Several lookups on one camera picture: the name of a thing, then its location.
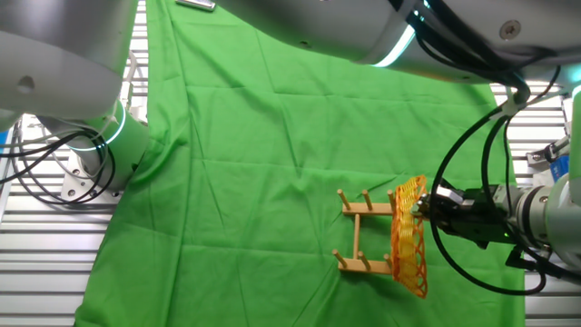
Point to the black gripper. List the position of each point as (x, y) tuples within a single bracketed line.
[(476, 222)]

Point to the wooden dish rack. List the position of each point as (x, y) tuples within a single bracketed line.
[(367, 209)]

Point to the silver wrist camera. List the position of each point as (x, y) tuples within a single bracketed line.
[(449, 196)]

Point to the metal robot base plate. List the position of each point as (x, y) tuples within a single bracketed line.
[(77, 179)]

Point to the orange woven plastic dish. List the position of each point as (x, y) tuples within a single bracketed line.
[(408, 245)]

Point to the green cloth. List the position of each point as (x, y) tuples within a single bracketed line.
[(272, 181)]

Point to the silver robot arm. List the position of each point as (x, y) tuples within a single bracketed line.
[(318, 22)]

